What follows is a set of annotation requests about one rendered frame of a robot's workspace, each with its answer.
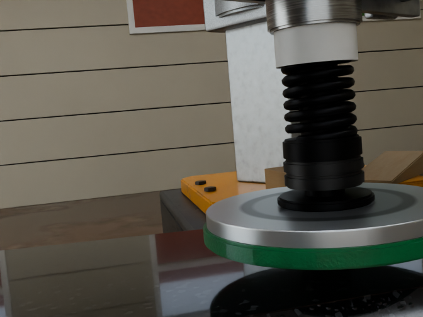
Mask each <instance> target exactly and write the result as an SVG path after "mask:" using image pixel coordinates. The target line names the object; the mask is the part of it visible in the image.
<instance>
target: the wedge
mask: <svg viewBox="0 0 423 317"><path fill-rule="evenodd" d="M362 170H363V171H364V182H370V183H387V184H398V183H400V182H403V181H406V180H408V179H411V178H413V177H415V176H418V175H421V174H423V151H385V152H383V153H382V154H381V155H380V156H378V157H377V158H375V159H374V160H373V161H372V162H370V163H369V164H368V165H367V166H365V167H364V168H363V169H362Z"/></svg>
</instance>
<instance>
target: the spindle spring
mask: <svg viewBox="0 0 423 317"><path fill-rule="evenodd" d="M351 61H352V60H335V61H326V62H312V63H305V64H296V65H288V66H284V67H282V68H281V72H282V74H285V75H287V76H284V77H283V79H282V80H281V81H282V85H284V86H285V87H288V88H286V89H285V90H283V93H282V95H283V96H284V97H285V98H288V99H291V100H287V101H285V103H284V104H283V106H284V108H285V109H286V110H290V111H292V112H288V113H286V114H285V116H284V119H285V121H288V122H300V120H310V119H315V118H324V117H329V116H337V115H340V116H341V117H340V118H335V119H331V120H322V121H313V122H308V123H297V124H292V125H287V126H286V127H285V132H287V133H288V134H289V133H302V132H309V131H319V130H328V129H333V128H340V127H341V130H337V131H330V132H325V133H316V134H310V135H298V136H297V138H296V140H297V141H310V140H328V139H336V138H346V137H350V136H354V135H356V134H357V132H358V129H357V128H356V127H355V126H353V125H352V124H355V122H356V120H357V117H356V115H355V114H352V113H351V112H353V111H354V110H355V109H356V104H355V103H354V102H351V101H347V100H351V99H354V97H355V95H356V94H355V91H354V90H352V89H346V88H349V87H352V86H353V85H354V83H355V80H354V79H353V78H352V77H339V76H344V75H350V74H352V73H353V72H354V67H353V66H352V65H338V66H337V67H331V68H326V69H318V70H310V71H306V72H300V73H296V71H297V70H302V69H308V68H312V67H320V66H325V65H334V64H343V63H348V62H351ZM330 77H338V79H336V80H331V81H323V82H315V83H310V84H303V85H299V86H298V85H297V83H299V82H305V81H312V80H317V79H325V78H330ZM338 89H339V92H337V93H332V94H323V95H319V96H310V97H303V98H298V96H300V95H304V94H313V93H317V92H325V91H334V90H338ZM337 102H340V105H335V106H327V107H323V108H313V109H305V110H300V111H295V110H299V108H302V107H307V106H316V105H321V104H329V103H337Z"/></svg>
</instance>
